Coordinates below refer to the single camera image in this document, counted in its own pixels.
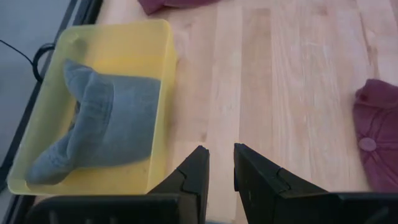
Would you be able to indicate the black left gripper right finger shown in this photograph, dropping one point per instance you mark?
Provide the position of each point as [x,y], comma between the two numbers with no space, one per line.
[258,180]

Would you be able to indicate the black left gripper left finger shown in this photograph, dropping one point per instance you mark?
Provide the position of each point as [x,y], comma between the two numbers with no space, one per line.
[196,174]

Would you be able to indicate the blue baseball cap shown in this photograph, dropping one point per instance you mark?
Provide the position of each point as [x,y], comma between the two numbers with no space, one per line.
[118,124]

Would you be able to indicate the maroon baseball cap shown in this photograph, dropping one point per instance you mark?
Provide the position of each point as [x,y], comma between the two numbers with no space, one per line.
[379,130]
[155,4]

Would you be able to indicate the yellow plastic bin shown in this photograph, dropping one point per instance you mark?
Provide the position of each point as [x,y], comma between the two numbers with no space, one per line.
[124,40]

